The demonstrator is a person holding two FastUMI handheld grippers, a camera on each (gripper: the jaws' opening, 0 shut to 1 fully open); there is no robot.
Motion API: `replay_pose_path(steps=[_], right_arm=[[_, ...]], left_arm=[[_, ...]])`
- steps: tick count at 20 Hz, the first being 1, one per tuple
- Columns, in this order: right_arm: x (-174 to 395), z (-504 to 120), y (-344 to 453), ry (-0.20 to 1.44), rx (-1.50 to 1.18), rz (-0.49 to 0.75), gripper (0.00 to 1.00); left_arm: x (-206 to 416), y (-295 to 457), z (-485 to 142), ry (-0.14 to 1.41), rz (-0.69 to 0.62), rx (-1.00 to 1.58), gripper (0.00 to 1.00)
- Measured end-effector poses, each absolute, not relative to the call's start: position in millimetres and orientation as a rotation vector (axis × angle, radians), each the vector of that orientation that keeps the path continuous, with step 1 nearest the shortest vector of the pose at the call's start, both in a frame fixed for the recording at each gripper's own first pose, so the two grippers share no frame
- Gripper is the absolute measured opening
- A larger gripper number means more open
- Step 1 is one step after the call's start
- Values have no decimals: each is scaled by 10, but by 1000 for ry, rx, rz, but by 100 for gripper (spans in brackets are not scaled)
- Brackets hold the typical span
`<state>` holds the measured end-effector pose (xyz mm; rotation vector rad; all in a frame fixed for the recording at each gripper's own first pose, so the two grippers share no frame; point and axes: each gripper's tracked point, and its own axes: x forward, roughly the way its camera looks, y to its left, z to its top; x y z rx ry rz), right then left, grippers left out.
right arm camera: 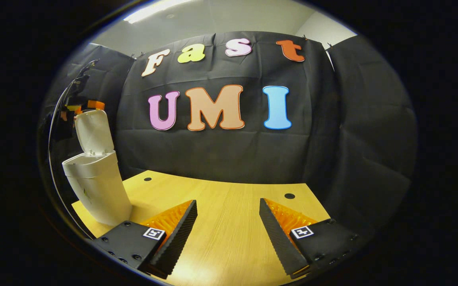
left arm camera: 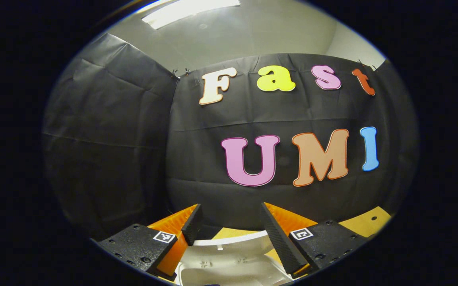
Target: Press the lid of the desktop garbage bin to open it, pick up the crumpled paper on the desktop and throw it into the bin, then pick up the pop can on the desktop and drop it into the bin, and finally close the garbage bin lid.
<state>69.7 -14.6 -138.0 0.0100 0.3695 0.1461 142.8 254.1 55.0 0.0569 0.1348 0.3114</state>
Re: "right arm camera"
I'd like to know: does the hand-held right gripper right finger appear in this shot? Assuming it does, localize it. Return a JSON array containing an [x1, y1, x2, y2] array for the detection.
[[259, 198, 367, 279]]

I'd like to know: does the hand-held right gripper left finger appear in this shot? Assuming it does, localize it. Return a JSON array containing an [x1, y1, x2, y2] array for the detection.
[[90, 199, 198, 280]]

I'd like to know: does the white desktop garbage bin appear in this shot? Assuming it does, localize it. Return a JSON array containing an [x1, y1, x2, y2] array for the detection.
[[62, 109, 133, 226]]

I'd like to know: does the wooden desktop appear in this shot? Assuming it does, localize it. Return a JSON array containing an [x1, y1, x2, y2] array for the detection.
[[71, 170, 331, 286]]

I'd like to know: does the black backdrop cloth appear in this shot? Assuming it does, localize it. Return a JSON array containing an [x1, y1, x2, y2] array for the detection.
[[39, 31, 419, 239]]

